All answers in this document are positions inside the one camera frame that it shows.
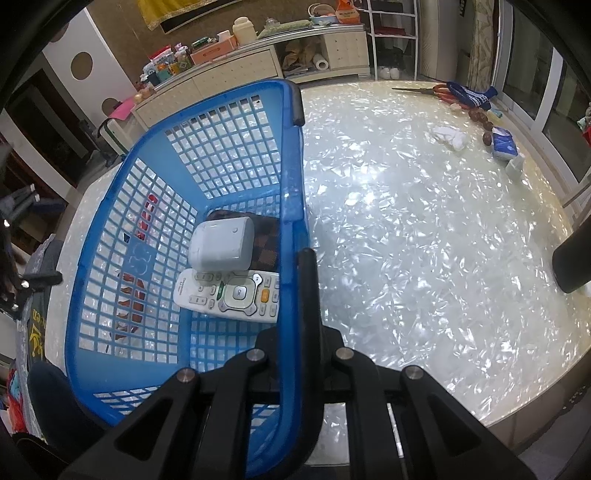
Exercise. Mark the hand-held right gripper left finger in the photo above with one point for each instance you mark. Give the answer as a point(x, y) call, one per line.
point(268, 364)

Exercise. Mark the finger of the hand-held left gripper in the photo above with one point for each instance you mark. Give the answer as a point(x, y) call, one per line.
point(23, 199)
point(41, 279)

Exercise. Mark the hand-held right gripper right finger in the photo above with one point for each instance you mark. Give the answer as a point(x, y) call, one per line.
point(311, 295)

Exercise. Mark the brown checkered wallet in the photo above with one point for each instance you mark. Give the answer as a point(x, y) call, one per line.
point(265, 244)

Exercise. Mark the white remote control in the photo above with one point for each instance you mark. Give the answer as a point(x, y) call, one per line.
point(240, 295)

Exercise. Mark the brown wooden massager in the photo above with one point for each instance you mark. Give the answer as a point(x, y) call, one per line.
point(124, 279)

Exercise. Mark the white earbuds case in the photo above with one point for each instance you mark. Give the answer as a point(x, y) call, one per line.
point(221, 244)

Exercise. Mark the blue plastic basket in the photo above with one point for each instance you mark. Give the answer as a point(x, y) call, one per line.
point(291, 184)

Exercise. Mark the black garment yellow print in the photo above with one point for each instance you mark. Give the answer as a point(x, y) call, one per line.
point(36, 337)

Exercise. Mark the cream suitcase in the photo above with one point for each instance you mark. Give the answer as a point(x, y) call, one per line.
point(115, 136)

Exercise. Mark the pink cloth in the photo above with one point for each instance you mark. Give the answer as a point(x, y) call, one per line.
point(122, 108)

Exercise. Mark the bag of onions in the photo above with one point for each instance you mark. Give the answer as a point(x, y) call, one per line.
point(144, 94)

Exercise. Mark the cluster of bottles and packets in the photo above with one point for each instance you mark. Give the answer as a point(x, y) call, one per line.
point(166, 64)

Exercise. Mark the crumpled white tissue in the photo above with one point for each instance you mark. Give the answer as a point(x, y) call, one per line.
point(450, 135)

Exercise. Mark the paper towel roll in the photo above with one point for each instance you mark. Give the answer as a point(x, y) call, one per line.
point(320, 61)

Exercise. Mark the brown nut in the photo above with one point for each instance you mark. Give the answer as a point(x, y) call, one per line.
point(487, 139)
point(475, 114)

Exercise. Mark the pink tissue box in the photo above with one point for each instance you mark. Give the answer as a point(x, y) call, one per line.
point(212, 53)

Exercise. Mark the cream television cabinet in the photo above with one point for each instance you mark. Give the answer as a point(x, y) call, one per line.
point(231, 69)

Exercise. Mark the brown paper bags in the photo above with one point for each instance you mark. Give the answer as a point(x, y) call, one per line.
point(298, 55)

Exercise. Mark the blue tissue pack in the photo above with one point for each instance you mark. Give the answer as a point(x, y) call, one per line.
point(504, 145)

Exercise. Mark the black television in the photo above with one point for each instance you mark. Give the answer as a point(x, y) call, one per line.
point(194, 23)

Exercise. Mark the yellow television cover cloth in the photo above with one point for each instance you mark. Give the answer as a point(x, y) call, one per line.
point(184, 11)

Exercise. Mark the blue striped sock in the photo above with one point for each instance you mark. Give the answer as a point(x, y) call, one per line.
point(471, 97)

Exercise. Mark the black cylindrical bar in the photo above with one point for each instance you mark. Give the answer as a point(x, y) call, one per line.
point(575, 258)

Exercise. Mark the cream lidded bin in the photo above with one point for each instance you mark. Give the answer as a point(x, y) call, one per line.
point(244, 32)

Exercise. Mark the white metal shelf rack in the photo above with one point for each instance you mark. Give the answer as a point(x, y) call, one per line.
point(392, 32)

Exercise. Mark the bowl of fruit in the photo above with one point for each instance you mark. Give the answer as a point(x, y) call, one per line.
point(323, 20)

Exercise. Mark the glass jar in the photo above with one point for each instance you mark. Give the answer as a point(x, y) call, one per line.
point(270, 22)

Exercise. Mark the standing air conditioner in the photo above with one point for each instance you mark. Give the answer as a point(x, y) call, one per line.
point(443, 46)

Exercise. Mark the orange bag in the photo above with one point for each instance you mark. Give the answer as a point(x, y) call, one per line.
point(348, 13)

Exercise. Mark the patterned curtain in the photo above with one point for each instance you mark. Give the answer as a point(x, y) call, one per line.
point(485, 46)

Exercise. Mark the red clothes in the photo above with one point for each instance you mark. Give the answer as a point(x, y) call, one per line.
point(586, 134)

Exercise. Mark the glass sliding door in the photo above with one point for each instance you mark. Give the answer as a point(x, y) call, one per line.
point(540, 69)

